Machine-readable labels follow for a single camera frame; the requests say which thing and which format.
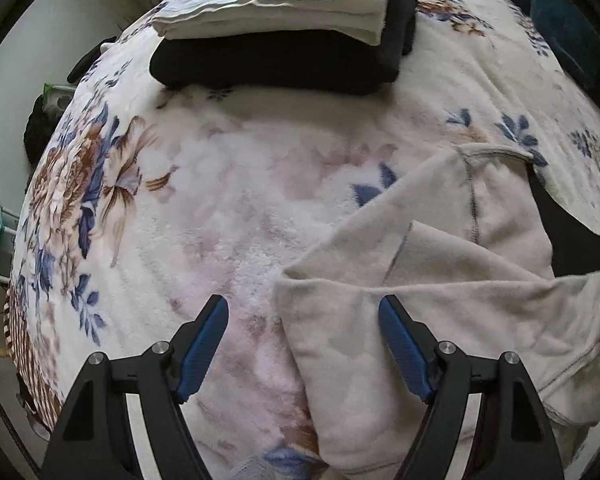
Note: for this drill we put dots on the beige fleece garment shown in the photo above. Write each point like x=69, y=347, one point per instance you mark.
x=455, y=270

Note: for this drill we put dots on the black cloth pile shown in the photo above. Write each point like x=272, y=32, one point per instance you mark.
x=37, y=130

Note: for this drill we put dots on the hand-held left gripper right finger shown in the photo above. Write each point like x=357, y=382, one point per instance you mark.
x=400, y=345

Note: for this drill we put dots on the floral fleece blanket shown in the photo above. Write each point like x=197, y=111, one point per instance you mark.
x=230, y=185

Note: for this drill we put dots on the black folded garment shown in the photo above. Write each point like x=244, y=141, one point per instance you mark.
x=280, y=65

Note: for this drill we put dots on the black cloth on stool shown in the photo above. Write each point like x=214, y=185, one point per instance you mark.
x=87, y=62

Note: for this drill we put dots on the teal plush blanket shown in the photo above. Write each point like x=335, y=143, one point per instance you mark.
x=565, y=30

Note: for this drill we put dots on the white plastic container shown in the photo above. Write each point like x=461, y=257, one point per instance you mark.
x=57, y=97

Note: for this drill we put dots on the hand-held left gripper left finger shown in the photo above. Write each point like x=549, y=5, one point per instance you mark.
x=205, y=345

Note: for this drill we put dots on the dark cloth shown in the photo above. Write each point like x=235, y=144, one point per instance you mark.
x=570, y=245

